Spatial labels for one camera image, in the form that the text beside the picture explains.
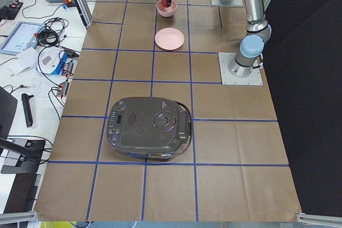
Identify red yellow apple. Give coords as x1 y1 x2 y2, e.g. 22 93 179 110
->
161 0 172 8

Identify pink bowl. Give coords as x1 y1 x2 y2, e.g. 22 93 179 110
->
156 0 177 18

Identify pink plate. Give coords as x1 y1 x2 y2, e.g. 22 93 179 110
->
154 28 185 51

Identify blue white box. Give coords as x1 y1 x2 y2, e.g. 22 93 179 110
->
36 47 68 75

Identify dark grey rice cooker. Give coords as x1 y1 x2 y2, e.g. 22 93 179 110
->
106 97 193 160

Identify near teach pendant tablet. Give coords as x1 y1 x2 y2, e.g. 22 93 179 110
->
1 21 44 56

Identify black bar tool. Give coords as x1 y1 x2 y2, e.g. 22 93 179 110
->
21 93 34 128

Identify black monitor stand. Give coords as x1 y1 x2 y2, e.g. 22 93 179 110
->
1 88 45 174

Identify black cable bundle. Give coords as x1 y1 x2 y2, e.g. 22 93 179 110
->
36 17 67 46

